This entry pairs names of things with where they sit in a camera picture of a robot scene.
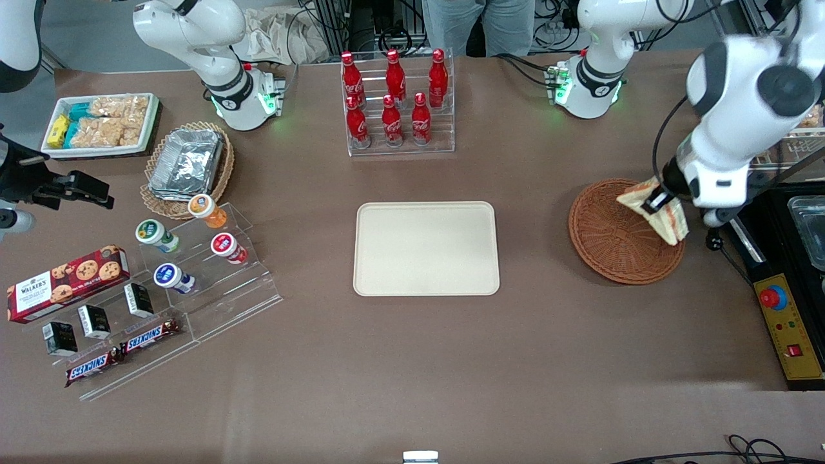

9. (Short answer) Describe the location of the cream plastic tray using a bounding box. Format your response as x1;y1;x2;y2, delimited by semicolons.
353;201;501;297

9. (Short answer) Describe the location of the black cable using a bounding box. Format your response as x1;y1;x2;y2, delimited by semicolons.
705;229;758;285
609;435;825;464
493;53;558;88
652;95;689;178

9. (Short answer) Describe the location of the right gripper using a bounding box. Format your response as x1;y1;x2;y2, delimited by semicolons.
0;132;115;242

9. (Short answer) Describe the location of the beige crumpled cloth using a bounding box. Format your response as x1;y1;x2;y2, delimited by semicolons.
245;6;329;65

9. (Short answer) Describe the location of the yellow emergency stop control box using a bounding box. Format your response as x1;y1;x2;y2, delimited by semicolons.
753;273;825;382

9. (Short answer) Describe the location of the Snickers chocolate bar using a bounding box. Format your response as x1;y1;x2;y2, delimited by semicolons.
121;318;182;355
64;348;126;389

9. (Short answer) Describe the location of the orange lid gum jar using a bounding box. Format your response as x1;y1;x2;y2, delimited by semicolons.
188;193;228;230

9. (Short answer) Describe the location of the clear glass container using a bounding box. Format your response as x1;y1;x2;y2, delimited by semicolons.
786;195;825;271

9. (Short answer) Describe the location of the metal wire basket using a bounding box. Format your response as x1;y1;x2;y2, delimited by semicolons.
751;103;825;171

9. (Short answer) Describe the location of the brown wicker basket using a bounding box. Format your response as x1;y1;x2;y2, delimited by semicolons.
568;178;686;285

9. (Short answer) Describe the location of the red cola bottle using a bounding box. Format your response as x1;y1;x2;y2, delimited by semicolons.
382;95;404;148
385;49;408;104
429;48;449;109
411;92;432;146
345;95;371;150
340;52;367;107

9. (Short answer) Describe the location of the small black box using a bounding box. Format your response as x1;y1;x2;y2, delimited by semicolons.
42;321;79;357
77;304;112;340
124;282;155;318

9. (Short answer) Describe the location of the clear acrylic tiered stand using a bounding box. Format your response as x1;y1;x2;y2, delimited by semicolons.
19;202;284;402

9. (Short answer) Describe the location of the black appliance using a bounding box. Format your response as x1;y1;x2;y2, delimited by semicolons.
735;145;825;392

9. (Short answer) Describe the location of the red lid gum jar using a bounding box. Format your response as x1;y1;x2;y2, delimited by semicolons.
210;233;248;265

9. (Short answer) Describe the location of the light wicker basket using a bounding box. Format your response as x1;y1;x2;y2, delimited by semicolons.
140;121;236;221

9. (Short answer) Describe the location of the yellow snack pack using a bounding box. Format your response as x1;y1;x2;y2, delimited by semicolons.
47;115;70;149

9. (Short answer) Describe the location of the red Walkers cookie box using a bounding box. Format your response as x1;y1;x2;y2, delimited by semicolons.
6;245;131;324

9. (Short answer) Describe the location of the purple lid gum jar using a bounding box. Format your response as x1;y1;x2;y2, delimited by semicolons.
153;263;196;295

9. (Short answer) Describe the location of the green lid gum jar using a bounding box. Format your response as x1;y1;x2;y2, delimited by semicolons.
135;219;181;254

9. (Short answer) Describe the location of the rice cracker snack pack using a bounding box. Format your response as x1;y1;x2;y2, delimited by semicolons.
70;116;146;148
89;95;151;122

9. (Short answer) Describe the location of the white snack tray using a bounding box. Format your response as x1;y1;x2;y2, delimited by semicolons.
40;92;162;160

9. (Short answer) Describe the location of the clear acrylic bottle rack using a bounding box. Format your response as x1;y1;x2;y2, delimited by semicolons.
340;47;456;157

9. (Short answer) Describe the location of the triangle sandwich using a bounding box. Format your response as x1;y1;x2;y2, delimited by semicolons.
616;179;690;247

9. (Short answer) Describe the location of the person in blue jeans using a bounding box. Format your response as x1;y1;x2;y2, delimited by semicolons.
422;0;536;59

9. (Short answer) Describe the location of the aluminium foil container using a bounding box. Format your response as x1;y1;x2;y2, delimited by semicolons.
148;128;225;200

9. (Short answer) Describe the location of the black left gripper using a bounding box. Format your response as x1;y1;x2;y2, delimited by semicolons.
641;155;694;215

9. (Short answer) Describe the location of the black metal frame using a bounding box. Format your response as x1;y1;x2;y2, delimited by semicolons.
316;0;426;57

